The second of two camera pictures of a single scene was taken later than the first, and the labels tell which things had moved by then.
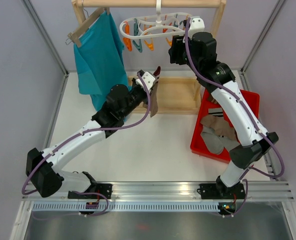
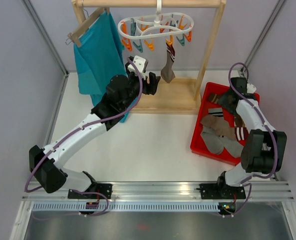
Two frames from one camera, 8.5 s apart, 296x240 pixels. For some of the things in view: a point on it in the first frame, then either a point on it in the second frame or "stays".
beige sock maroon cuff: (221, 127) stays
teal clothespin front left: (139, 47) stays
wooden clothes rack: (179, 93) stays
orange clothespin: (149, 45) stays
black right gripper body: (179, 45) to (224, 100)
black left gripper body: (141, 96) to (135, 84)
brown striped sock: (211, 99) stays
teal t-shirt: (100, 60) stays
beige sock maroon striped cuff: (153, 95) to (167, 73)
